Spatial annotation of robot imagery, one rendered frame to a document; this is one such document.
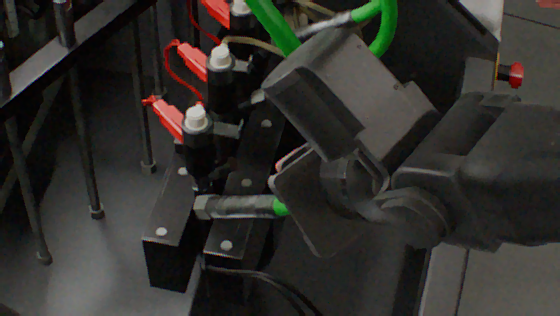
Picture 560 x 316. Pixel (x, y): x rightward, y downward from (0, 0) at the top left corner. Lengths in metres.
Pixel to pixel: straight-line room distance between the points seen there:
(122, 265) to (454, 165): 0.75
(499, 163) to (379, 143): 0.10
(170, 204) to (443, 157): 0.58
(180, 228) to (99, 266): 0.19
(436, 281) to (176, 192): 0.27
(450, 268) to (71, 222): 0.45
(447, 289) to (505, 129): 0.54
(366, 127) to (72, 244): 0.72
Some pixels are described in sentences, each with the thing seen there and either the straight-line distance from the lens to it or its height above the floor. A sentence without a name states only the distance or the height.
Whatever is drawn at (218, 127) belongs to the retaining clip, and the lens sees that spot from 1.06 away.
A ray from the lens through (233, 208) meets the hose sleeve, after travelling 0.95.
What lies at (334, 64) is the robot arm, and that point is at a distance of 0.66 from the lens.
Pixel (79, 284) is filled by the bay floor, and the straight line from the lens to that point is 1.30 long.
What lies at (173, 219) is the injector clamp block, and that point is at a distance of 1.15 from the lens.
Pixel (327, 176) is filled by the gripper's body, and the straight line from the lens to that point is 0.77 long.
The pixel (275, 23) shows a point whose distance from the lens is 0.78.
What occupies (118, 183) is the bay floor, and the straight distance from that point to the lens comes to 1.38.
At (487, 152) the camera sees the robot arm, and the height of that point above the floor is 1.43.
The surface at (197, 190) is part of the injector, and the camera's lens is 1.12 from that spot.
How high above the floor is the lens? 1.87
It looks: 48 degrees down
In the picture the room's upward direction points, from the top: 1 degrees counter-clockwise
